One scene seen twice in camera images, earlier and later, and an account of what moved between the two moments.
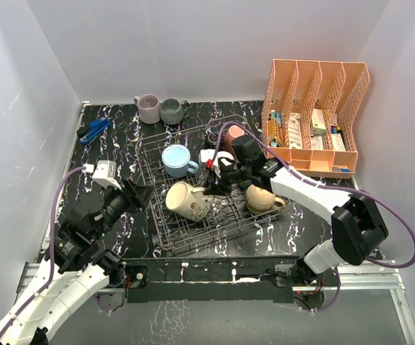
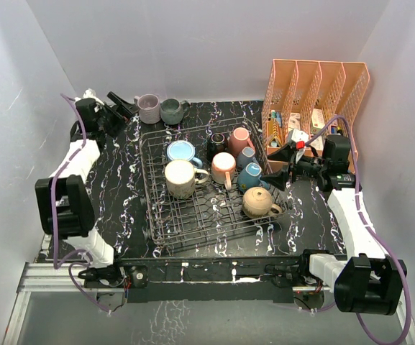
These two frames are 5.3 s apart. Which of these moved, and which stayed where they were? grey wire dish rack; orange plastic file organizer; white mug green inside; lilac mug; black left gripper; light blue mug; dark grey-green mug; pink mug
Moved: black left gripper; pink mug; light blue mug; white mug green inside
Stayed: lilac mug; grey wire dish rack; orange plastic file organizer; dark grey-green mug
